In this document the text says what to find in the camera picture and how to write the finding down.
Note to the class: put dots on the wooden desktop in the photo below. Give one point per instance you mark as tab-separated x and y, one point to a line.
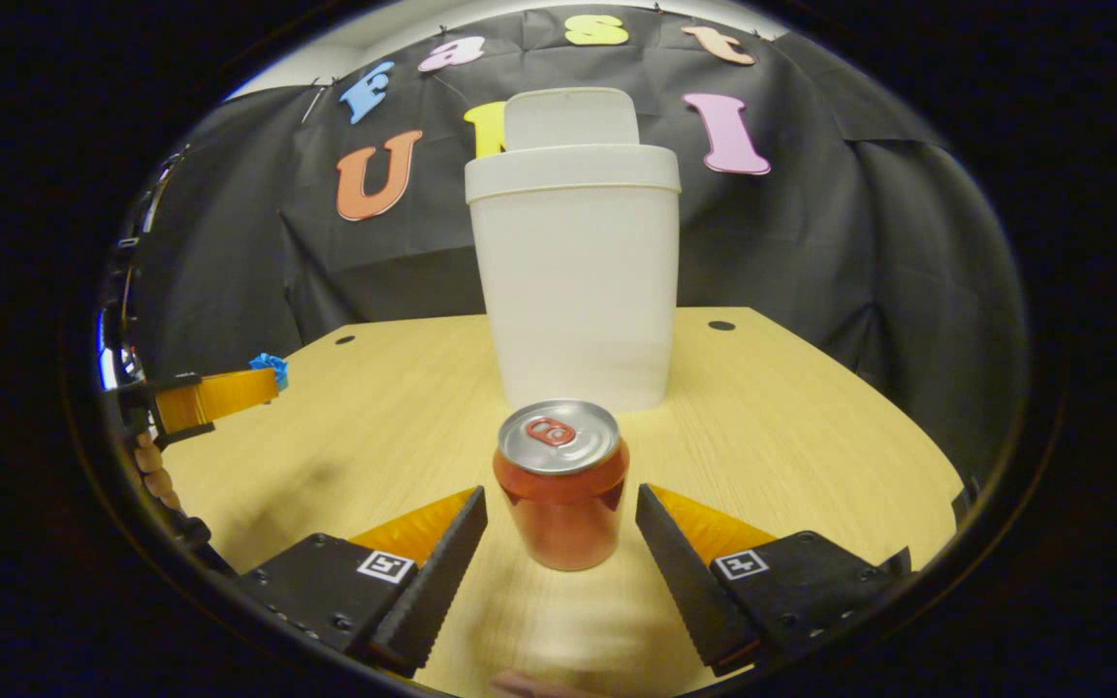
762	417

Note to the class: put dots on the white desktop garbage bin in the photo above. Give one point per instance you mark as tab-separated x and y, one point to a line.
573	291

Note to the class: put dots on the black backdrop cloth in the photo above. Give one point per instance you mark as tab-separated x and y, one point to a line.
811	252

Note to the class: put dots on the red pop can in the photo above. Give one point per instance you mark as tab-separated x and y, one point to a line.
563	504

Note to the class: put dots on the blue paper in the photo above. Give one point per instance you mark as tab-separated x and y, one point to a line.
271	366

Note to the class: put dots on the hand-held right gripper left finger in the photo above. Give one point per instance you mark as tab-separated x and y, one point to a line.
428	582

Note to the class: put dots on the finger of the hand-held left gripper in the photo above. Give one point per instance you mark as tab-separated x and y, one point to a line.
219	396

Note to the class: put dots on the computer monitor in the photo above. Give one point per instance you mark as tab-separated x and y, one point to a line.
106	366

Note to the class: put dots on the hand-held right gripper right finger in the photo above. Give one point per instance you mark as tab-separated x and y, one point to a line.
685	582

